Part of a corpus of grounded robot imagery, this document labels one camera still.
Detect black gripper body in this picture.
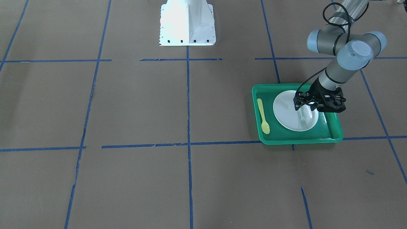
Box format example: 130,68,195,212
294,80,346,113

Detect pale green plastic fork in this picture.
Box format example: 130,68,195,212
298,109,308,131

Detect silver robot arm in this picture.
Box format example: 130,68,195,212
293,0,387,113

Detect white round plate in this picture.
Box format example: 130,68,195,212
273,90,319,132

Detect green plastic tray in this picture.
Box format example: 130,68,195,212
252,84,343,145

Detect yellow plastic spoon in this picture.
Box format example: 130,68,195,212
257,98,270,134

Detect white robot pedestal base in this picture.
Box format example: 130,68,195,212
159,0,217,46

